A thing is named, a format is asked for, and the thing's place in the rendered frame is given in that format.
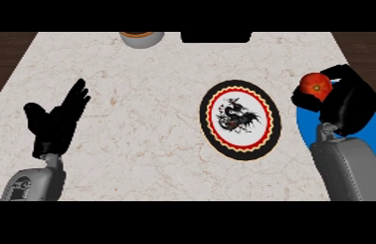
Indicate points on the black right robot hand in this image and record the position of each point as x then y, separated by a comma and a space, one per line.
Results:
353, 102

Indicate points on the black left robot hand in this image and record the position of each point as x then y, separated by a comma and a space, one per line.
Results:
58, 122

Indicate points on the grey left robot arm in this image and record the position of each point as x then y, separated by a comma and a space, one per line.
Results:
38, 181

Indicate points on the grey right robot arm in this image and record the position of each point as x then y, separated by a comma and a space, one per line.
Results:
346, 168

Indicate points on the blue plate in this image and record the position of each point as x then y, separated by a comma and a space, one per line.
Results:
307, 122

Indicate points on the black-rimmed rooster print plate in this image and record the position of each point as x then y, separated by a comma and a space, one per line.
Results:
240, 120

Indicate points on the grey cup with brown rim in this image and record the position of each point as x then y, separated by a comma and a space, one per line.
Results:
142, 39

